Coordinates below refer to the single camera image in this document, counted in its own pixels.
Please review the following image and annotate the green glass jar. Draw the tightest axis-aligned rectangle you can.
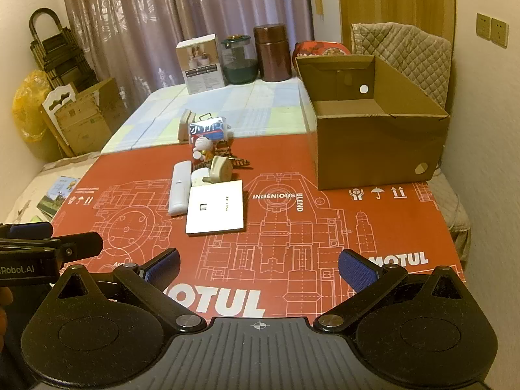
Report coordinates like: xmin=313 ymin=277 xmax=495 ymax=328
xmin=220 ymin=34 xmax=259 ymax=85

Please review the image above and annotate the beige wall socket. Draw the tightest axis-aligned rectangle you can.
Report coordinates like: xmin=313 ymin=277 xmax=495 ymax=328
xmin=476 ymin=13 xmax=493 ymax=39
xmin=490 ymin=17 xmax=509 ymax=47

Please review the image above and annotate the cardboard box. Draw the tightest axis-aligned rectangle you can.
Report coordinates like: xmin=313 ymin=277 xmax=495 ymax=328
xmin=294 ymin=54 xmax=451 ymax=190

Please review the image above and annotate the beige quilted cover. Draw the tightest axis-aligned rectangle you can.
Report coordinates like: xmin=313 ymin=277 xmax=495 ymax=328
xmin=350 ymin=22 xmax=453 ymax=110

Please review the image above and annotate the red oval food box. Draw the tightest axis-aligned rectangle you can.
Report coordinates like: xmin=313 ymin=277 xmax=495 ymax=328
xmin=292 ymin=41 xmax=352 ymax=70

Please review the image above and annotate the white square container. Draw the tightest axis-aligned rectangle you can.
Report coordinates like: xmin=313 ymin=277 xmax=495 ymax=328
xmin=177 ymin=109 xmax=196 ymax=144

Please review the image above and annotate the white flat plug adapter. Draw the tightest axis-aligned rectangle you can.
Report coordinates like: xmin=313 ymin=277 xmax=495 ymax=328
xmin=190 ymin=169 xmax=212 ymax=189

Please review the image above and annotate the blue label plastic box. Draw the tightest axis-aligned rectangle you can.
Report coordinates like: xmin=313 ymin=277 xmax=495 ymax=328
xmin=189 ymin=119 xmax=228 ymax=144

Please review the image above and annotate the white flat box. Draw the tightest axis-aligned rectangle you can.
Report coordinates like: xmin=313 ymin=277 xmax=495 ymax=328
xmin=186 ymin=180 xmax=244 ymax=235

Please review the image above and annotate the white carved board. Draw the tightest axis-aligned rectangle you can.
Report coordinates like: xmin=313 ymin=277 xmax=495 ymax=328
xmin=42 ymin=83 xmax=78 ymax=157

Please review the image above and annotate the brown metal canister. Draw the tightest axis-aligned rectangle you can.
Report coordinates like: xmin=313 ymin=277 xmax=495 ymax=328
xmin=253 ymin=23 xmax=292 ymax=82

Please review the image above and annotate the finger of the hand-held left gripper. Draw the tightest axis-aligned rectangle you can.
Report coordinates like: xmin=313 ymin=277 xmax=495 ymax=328
xmin=0 ymin=231 xmax=103 ymax=271
xmin=0 ymin=222 xmax=53 ymax=240

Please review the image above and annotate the black folding ladder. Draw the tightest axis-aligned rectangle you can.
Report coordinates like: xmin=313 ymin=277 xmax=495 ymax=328
xmin=28 ymin=8 xmax=98 ymax=90

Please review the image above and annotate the brown cardboard carton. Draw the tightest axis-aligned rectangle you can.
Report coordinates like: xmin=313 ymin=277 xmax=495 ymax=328
xmin=55 ymin=78 xmax=128 ymax=155

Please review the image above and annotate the red printed cardboard sheet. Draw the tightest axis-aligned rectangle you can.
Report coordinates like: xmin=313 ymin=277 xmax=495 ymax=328
xmin=51 ymin=132 xmax=466 ymax=321

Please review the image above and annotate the white product box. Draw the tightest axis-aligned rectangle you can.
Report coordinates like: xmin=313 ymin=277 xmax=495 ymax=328
xmin=176 ymin=34 xmax=225 ymax=94

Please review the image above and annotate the pink curtain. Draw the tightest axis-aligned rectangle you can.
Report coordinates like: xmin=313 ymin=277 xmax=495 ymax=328
xmin=59 ymin=0 xmax=315 ymax=102

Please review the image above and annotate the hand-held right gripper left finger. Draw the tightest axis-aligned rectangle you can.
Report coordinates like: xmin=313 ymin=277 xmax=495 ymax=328
xmin=53 ymin=248 xmax=207 ymax=334

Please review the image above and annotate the beige plug adapter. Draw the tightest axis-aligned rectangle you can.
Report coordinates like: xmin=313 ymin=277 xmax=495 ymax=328
xmin=207 ymin=155 xmax=233 ymax=183

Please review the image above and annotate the yellow plastic bag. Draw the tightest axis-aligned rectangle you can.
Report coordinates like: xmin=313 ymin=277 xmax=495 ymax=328
xmin=12 ymin=70 xmax=51 ymax=144

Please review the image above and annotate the checkered pastel blanket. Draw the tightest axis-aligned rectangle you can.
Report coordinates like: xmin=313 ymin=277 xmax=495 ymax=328
xmin=99 ymin=78 xmax=315 ymax=155

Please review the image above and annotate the red blue cat plush toy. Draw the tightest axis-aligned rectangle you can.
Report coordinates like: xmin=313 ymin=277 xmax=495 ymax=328
xmin=191 ymin=135 xmax=216 ymax=163

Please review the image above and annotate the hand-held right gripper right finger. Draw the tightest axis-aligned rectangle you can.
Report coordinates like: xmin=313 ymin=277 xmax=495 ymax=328
xmin=315 ymin=249 xmax=468 ymax=334

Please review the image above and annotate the white long case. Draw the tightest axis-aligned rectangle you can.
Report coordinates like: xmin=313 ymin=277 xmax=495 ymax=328
xmin=168 ymin=161 xmax=191 ymax=216

